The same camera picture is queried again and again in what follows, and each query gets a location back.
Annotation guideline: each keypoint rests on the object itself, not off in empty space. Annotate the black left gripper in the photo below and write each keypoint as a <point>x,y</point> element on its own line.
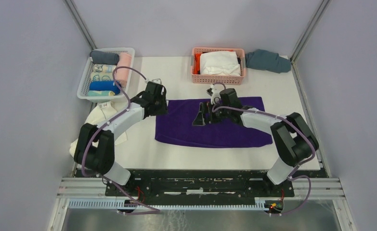
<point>163,110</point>

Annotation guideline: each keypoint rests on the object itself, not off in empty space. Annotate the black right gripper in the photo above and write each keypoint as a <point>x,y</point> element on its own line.
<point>199,120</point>

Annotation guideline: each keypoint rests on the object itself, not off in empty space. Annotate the purple towel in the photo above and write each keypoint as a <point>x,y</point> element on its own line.
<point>176,128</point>

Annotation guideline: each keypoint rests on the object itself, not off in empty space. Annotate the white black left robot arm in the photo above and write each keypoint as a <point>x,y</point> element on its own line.
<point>95,149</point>

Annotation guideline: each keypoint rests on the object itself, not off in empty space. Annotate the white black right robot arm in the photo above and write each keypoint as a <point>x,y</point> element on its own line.
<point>294,141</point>

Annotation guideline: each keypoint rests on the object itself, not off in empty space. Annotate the pink rolled towel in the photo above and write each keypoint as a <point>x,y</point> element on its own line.
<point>122,74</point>

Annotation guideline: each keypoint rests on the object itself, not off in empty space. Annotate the pink plastic basket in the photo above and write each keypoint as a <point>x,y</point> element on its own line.
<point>230,80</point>

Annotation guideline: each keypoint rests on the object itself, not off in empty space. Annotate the blue rolled towel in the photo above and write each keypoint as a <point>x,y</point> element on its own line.
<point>104,86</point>

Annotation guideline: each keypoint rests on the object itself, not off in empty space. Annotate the white folded cloth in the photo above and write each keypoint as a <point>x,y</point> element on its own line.
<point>219,63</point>

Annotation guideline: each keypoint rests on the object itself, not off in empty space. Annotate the orange cloth in basket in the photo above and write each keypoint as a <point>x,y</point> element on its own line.
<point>196,65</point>

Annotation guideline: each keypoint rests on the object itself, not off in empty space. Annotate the light teal rolled towel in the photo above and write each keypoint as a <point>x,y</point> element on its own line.
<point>98,93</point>

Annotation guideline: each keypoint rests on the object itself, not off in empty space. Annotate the beige print rolled towel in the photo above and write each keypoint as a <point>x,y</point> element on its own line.
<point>101,76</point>

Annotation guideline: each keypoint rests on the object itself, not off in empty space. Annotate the cartoon print rolled towel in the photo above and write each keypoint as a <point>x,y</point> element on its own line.
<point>103,68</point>

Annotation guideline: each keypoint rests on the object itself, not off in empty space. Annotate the grey rolled towel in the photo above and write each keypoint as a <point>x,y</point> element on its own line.
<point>101,57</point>

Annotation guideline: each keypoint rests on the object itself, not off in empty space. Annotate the teal crumpled towel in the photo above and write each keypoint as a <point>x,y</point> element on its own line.
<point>267,61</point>

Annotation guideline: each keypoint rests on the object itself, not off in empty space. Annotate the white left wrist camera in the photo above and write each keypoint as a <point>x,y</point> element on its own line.
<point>157,81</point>

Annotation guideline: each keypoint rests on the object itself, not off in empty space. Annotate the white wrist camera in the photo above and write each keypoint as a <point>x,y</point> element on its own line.
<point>214,94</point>
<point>157,81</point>

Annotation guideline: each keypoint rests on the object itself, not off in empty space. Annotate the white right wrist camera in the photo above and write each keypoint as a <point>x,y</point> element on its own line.
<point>214,94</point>

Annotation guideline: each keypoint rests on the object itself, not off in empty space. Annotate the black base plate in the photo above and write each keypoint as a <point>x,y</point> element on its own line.
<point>200,187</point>

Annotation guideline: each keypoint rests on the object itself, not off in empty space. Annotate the aluminium corner frame left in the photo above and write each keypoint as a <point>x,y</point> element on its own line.
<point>71,6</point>

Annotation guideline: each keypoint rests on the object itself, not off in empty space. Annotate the aluminium corner frame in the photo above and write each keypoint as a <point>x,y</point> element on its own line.
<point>71,6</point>
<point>342,209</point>

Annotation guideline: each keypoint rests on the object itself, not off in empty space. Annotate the aluminium corner frame right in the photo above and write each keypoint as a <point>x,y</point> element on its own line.
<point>342,209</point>

